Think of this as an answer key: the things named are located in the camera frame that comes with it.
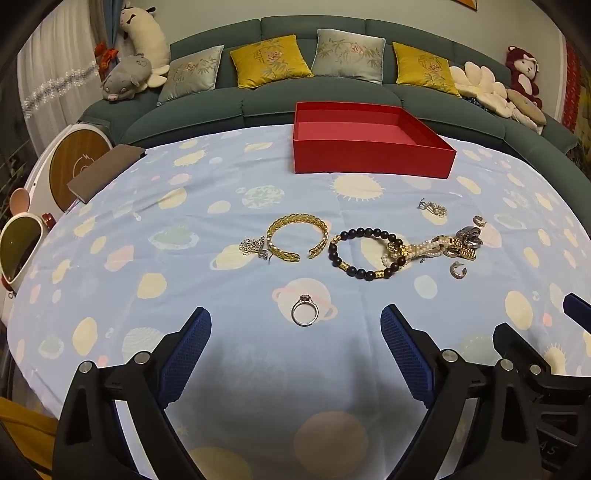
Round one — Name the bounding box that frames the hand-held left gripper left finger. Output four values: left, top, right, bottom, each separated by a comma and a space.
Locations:
52, 305, 213, 480

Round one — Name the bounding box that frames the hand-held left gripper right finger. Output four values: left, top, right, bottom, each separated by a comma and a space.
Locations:
379, 304, 543, 480

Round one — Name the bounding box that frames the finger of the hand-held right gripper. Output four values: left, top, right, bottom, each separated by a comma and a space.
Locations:
492, 323, 557, 385
562, 292, 591, 329

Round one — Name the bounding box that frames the gold link bracelet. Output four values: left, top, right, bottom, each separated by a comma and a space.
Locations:
443, 233, 476, 262

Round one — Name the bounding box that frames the pearl bracelet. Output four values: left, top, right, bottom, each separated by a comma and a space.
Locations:
381, 234, 451, 268

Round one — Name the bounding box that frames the silver ring with stone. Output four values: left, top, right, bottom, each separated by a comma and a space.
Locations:
292, 294, 321, 328

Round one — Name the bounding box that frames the silver metal bracelet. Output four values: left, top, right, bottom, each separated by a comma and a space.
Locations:
455, 224, 483, 250

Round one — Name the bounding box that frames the black bead bracelet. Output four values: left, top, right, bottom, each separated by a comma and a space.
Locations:
329, 227, 407, 282

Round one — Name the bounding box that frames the silver gold pendant chain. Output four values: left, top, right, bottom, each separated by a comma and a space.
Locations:
418, 199, 448, 220

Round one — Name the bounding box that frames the gold bangle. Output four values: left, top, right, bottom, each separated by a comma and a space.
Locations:
267, 213, 329, 263

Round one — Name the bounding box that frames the red cardboard box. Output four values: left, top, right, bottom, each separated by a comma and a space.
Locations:
292, 102, 458, 179

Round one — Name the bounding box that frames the blue planet print tablecloth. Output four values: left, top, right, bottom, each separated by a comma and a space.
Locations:
0, 124, 591, 480

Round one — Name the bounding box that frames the brown notebook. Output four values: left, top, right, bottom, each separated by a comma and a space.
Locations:
67, 144, 146, 204

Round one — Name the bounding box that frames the white framed eared mirror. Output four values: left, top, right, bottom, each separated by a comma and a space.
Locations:
0, 187, 47, 289

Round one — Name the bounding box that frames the beige round cushion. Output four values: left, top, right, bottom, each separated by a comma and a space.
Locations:
505, 88, 548, 134

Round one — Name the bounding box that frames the white appliance with wooden disc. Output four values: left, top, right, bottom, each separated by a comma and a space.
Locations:
25, 124, 114, 217

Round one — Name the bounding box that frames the red monkey plush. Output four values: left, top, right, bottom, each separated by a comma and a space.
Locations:
504, 45, 544, 110

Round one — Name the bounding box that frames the white flower cushion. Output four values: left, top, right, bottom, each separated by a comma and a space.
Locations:
449, 61, 518, 120

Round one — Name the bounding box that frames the teal green sofa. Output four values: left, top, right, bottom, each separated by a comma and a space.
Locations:
83, 16, 591, 168

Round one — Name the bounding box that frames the pale green embroidered cushion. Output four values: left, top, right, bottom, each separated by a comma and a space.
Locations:
311, 28, 387, 85
157, 45, 225, 107

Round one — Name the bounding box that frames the grey pig plush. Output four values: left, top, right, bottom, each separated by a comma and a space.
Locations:
102, 53, 153, 102

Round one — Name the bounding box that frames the yellow embroidered cushion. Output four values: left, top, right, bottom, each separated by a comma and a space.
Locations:
392, 41, 462, 97
229, 34, 315, 90

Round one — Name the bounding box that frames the white sheer curtain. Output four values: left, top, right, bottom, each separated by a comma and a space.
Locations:
16, 18, 109, 153

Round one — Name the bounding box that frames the red curtain bow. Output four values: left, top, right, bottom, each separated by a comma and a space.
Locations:
95, 42, 118, 72

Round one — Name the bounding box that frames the long white cow plush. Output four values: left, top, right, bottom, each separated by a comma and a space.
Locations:
117, 2, 171, 88

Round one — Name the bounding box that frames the blue curtain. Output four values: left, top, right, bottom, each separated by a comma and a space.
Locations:
102, 0, 126, 51

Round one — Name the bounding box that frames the red patterned wall hanging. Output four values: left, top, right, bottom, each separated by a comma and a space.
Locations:
566, 39, 583, 130

